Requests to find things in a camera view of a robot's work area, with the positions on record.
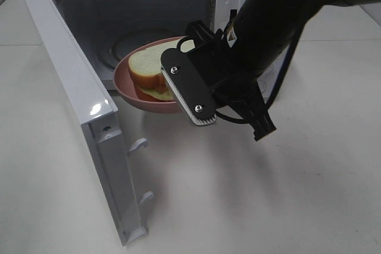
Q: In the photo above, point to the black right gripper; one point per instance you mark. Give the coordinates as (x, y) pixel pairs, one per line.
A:
(208, 82)

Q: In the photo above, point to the sandwich with white bread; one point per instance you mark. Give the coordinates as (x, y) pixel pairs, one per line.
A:
(145, 72)

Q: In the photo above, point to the pink plate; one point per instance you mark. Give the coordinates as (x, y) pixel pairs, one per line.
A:
(125, 88)

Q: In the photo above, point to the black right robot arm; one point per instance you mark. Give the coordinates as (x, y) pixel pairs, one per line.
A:
(267, 32)

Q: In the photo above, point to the glass microwave turntable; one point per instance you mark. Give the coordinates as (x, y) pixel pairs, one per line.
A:
(113, 46)

